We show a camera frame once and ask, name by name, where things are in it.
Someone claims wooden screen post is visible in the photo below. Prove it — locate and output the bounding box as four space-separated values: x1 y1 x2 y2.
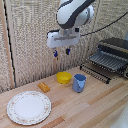
0 0 16 90
54 46 64 77

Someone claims black dish rack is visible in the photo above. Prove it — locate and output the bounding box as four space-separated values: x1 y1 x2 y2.
79 37 128 85

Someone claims yellow bowl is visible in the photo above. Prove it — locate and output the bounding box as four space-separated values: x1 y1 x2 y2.
55 71 73 85

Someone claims blue faceted cup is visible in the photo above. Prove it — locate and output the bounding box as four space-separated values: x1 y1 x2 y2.
72 73 87 94

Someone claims golden brown bread piece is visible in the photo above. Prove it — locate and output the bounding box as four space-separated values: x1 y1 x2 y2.
37 82 51 94

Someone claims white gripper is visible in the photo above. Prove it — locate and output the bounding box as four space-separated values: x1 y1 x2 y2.
46 27 81 58

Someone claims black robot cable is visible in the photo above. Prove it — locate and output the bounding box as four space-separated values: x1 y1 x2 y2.
79 11 128 37

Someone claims white floral rimmed plate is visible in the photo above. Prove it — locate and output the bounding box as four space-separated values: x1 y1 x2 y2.
6 90 53 126

